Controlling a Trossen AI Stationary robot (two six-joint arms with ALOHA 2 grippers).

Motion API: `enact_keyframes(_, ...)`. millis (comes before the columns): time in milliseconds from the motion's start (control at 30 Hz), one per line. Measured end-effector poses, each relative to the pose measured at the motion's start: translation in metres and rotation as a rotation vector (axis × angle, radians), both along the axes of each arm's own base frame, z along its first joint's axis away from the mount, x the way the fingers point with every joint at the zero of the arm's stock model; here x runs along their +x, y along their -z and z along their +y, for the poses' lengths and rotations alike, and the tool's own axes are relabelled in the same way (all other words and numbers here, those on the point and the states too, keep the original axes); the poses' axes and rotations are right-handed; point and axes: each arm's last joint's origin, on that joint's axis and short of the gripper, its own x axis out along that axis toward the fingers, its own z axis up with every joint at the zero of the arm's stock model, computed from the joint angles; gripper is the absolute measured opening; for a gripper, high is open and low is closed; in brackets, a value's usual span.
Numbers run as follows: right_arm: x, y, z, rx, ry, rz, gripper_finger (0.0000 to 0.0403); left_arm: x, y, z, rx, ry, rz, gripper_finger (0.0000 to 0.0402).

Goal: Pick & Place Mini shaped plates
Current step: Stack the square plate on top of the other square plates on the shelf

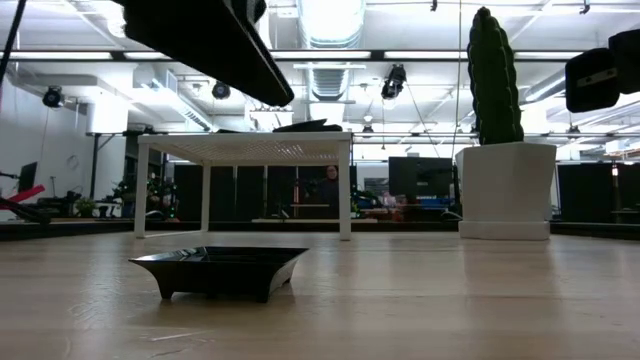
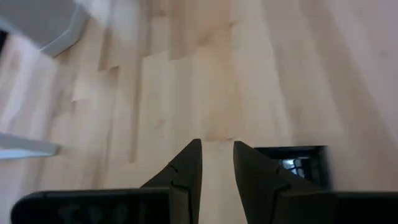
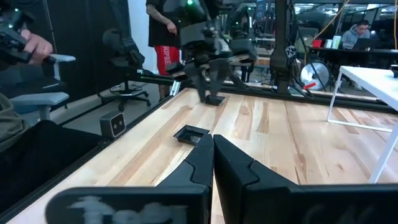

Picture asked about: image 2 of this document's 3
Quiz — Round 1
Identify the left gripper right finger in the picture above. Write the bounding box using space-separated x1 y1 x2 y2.
233 141 398 224

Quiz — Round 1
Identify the white faceted plant pot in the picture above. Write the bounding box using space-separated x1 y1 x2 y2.
0 0 91 58

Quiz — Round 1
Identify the small black square plate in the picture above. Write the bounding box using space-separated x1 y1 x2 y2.
253 145 333 191

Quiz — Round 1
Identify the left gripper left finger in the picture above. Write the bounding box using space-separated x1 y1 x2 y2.
11 139 203 224

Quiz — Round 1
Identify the white perforated metal shelf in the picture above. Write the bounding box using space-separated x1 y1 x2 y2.
0 132 62 161

